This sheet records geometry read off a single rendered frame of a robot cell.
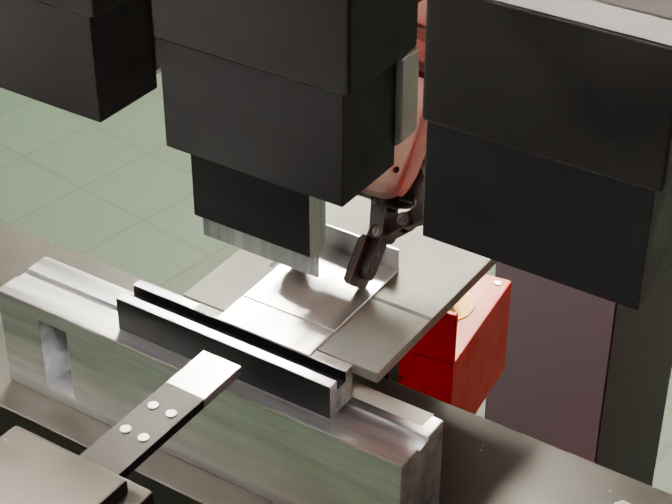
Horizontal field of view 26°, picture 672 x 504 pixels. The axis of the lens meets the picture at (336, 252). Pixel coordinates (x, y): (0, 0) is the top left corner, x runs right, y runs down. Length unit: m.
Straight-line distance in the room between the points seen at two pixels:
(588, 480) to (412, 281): 0.21
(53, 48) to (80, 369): 0.30
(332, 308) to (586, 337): 0.76
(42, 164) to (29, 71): 2.28
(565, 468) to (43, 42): 0.52
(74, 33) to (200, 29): 0.11
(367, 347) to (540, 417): 0.90
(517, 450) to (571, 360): 0.69
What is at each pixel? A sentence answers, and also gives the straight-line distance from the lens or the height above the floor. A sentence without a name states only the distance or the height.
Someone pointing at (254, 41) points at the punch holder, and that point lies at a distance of 0.90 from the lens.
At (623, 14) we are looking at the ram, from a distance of 0.77.
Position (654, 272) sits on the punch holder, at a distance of 0.85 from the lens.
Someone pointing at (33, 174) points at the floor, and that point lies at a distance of 3.30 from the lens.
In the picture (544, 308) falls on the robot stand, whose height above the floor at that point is 0.58.
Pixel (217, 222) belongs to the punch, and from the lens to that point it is 1.04.
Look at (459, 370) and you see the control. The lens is 1.45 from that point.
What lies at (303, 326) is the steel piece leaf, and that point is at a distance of 1.10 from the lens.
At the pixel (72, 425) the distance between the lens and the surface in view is 1.23.
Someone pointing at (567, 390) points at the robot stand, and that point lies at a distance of 1.91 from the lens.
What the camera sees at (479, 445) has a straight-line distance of 1.20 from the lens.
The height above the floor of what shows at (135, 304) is 1.00.
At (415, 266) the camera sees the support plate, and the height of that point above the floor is 1.00.
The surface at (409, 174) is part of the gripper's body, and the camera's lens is 1.11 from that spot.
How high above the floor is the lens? 1.67
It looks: 34 degrees down
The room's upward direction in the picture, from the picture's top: straight up
